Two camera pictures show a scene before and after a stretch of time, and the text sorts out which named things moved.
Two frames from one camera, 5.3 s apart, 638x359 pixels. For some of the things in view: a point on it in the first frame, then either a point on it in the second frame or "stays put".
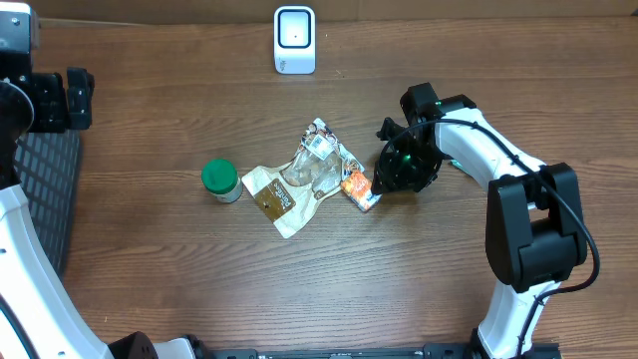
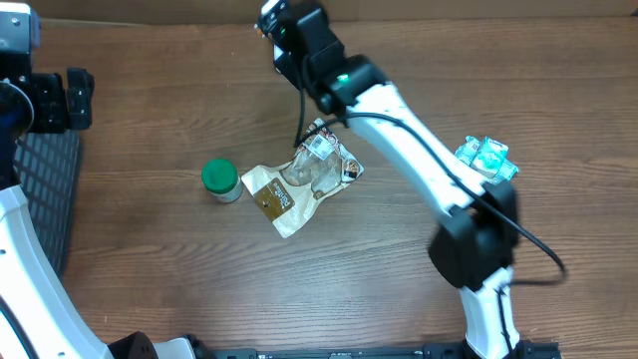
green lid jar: x=220 y=179 stays put
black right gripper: x=389 y=169 -> x=291 y=70
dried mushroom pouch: x=289 y=195 stays put
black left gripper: x=57 y=101 stays put
